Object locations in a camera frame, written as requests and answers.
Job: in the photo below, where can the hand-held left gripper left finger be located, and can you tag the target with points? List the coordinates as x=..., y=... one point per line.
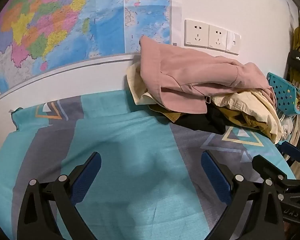
x=86, y=177

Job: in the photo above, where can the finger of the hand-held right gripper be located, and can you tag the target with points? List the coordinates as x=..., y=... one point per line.
x=270, y=166
x=293, y=152

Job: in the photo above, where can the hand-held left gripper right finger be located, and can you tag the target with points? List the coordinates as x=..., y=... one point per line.
x=215, y=177

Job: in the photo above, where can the pink coat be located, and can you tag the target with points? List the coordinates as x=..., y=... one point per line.
x=190, y=75

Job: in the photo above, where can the cream garment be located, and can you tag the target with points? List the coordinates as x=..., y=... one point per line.
x=262, y=110

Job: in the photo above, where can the teal grey patterned bed sheet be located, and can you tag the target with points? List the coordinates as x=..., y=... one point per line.
x=130, y=142

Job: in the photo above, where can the black garment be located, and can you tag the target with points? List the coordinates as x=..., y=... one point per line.
x=202, y=122

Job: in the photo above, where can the mustard garment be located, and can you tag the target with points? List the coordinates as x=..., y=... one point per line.
x=237, y=116

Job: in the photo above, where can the teal perforated plastic basket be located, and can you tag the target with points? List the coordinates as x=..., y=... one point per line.
x=282, y=92

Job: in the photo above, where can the black handbag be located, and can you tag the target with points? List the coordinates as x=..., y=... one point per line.
x=298, y=61

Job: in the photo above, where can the white wall socket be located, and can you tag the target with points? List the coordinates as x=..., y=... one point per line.
x=197, y=33
x=217, y=37

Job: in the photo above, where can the colourful wall map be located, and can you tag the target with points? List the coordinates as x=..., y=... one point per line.
x=65, y=25

